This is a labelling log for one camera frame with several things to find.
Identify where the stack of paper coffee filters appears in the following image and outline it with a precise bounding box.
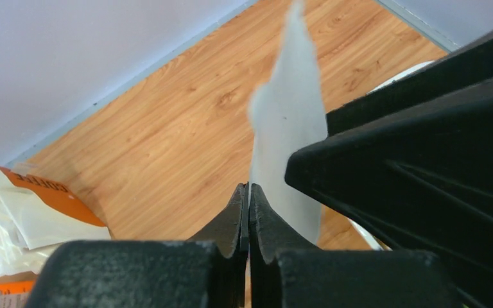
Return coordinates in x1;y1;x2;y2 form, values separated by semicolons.
0;163;111;277

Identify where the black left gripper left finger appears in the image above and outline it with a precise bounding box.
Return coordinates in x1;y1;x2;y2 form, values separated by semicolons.
26;184;248;307

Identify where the white paper coffee filter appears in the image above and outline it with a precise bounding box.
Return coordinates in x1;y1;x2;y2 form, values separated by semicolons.
248;1;328;244

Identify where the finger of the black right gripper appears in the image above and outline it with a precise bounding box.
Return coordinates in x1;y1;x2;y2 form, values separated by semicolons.
326;31;493;135
285;78;493;307

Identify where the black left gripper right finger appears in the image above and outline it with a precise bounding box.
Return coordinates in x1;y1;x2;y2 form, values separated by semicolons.
248;184;462;307

